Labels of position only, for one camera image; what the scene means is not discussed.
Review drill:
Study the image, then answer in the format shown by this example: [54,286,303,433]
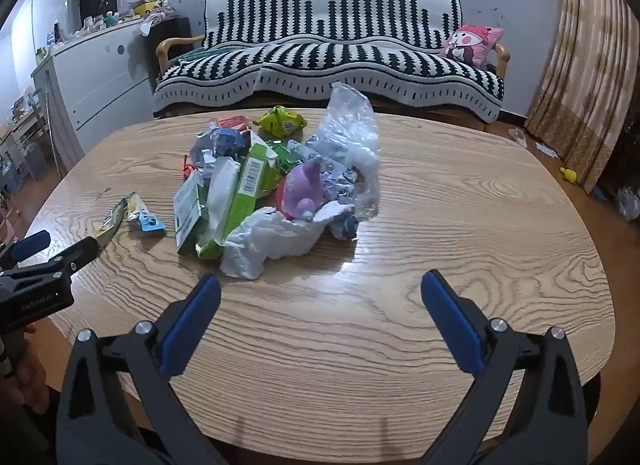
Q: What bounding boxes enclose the clutter of small items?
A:
[35,0,181,53]

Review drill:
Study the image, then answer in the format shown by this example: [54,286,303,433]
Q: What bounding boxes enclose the green barcode box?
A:
[196,142,282,261]

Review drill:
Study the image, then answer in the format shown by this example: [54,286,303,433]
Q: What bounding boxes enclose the blue grey crumpled wrapper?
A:
[192,126,253,168]

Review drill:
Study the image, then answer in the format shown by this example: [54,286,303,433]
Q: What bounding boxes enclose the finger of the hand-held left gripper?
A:
[0,236,99,292]
[0,230,52,271]

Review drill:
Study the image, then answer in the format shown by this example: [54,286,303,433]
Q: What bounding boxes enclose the white green carton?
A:
[172,168,211,257]

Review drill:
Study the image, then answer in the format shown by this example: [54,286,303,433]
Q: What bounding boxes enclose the dark side cabinet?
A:
[147,16,193,81]

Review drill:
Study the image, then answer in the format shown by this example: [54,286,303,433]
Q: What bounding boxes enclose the white plastic bag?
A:
[220,205,341,281]

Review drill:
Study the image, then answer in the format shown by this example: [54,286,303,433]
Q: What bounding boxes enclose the yellow green wrapper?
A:
[252,105,307,137]

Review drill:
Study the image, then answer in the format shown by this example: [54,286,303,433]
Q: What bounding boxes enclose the shiny green wrapper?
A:
[267,139,301,176]

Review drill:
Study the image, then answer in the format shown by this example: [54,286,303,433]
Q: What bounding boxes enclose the clear plastic bag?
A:
[305,81,383,221]

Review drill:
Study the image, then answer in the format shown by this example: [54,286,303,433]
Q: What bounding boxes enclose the person's left hand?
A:
[9,326,51,414]

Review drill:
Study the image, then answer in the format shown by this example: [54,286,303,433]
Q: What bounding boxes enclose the black white striped sofa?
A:
[152,0,505,122]

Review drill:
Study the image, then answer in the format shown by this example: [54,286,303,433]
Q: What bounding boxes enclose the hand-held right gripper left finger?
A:
[56,272,223,465]

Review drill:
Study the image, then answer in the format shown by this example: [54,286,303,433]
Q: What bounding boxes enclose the cluttered shelf rack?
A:
[0,90,51,196]

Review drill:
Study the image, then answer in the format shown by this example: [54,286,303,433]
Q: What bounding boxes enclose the blue candy wrapper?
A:
[126,210,167,233]

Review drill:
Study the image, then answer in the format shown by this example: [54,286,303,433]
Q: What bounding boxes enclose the grey plastic bag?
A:
[615,186,640,221]

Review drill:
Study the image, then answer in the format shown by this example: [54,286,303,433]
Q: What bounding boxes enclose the long yellow snack wrapper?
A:
[95,191,146,248]

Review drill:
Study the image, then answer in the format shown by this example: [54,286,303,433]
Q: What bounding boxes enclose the crumpled blue white paper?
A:
[320,168,358,203]
[327,202,361,242]

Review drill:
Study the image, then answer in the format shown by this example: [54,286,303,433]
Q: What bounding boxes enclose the teal booklet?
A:
[175,45,236,63]

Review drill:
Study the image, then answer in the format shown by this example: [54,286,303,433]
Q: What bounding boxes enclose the white packet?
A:
[197,156,242,246]

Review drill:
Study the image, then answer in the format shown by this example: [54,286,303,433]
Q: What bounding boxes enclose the beige striped curtain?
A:
[524,0,633,193]

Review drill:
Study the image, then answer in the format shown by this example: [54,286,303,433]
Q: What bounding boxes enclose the white cabinet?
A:
[31,20,156,181]

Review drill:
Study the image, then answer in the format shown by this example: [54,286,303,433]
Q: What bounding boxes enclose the wooden sofa frame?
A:
[156,35,511,132]

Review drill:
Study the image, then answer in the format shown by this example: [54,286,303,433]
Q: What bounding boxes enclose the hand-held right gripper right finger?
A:
[420,269,588,465]

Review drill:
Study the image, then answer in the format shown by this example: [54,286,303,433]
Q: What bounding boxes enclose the pink cartoon cushion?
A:
[440,24,505,71]

